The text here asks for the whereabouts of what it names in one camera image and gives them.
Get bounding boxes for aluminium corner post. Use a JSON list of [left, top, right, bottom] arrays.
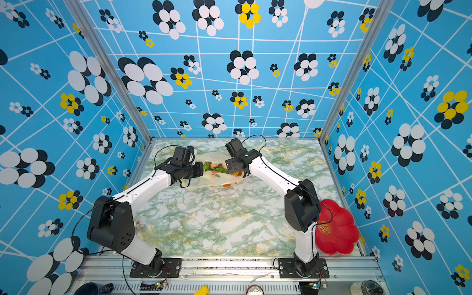
[[64, 1, 152, 145], [319, 0, 395, 144]]

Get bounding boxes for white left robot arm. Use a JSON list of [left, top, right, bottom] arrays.
[[87, 162, 204, 276]]

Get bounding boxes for aluminium corner post left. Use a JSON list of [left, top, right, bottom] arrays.
[[64, 1, 152, 145]]

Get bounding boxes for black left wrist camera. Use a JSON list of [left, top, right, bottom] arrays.
[[172, 146, 195, 167]]

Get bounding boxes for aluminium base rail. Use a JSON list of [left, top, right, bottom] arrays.
[[70, 256, 391, 295]]

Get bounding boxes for metal can top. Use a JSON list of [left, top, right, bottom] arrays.
[[246, 285, 264, 295]]

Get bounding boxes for aluminium corner post right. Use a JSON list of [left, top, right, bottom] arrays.
[[319, 0, 395, 144]]

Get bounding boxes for red flower-shaped plate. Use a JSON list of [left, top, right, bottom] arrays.
[[315, 199, 360, 255]]

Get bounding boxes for yellow tag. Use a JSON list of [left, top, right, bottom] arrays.
[[194, 285, 210, 295]]

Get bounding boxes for translucent printed plastic bag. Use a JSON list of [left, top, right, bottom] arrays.
[[184, 145, 275, 191]]

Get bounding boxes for green grape bunch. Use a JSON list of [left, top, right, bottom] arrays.
[[211, 166, 229, 174]]

